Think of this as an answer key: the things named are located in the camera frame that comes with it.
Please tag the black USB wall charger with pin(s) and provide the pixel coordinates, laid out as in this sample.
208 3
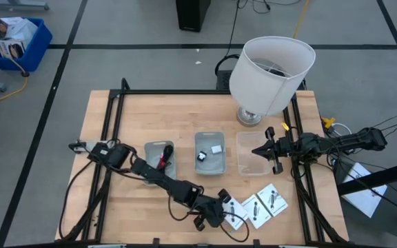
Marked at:
202 156

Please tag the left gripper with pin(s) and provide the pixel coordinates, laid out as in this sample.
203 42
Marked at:
212 213

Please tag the white printed carton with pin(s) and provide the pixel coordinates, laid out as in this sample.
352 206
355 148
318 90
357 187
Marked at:
7 27
9 49

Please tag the black diagonal beam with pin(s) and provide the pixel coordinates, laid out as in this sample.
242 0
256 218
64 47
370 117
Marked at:
377 177

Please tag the yellow clamp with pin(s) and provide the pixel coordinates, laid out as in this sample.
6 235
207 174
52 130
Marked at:
328 123

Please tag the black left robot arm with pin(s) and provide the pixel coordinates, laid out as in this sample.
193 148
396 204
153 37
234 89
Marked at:
181 191

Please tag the white printed paper sheet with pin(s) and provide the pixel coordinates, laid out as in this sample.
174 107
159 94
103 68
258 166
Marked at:
365 193

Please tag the black computer tower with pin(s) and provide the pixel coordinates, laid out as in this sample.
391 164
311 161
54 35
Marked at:
192 15

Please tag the white packets with screws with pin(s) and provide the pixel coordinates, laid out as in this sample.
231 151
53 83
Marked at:
257 211

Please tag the black power strip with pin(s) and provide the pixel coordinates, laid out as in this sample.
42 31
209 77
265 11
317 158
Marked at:
224 81

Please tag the white-shade silver table lamp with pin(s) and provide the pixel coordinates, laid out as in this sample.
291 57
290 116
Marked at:
253 82

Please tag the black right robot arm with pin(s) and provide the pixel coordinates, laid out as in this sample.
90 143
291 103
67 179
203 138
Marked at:
350 141

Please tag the black aluminium table frame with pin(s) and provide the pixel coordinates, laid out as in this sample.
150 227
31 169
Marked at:
171 92

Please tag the small yellow tag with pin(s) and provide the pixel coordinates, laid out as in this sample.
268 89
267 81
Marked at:
285 126

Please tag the grey plastic bin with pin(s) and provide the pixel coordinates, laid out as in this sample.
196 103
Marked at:
152 155
210 166

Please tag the black and red gadget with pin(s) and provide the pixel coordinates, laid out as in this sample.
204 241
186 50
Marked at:
165 156

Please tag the clear plastic bin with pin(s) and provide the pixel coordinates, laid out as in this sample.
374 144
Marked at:
250 166

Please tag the blue plastic floor bin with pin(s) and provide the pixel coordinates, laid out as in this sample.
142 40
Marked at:
37 51

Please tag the white green-edged product box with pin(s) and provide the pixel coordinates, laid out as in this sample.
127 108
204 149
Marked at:
273 199
239 220

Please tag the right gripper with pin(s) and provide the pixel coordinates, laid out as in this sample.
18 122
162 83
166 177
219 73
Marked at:
284 146

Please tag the white wall charger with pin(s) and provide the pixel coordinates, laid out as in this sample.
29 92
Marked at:
216 149

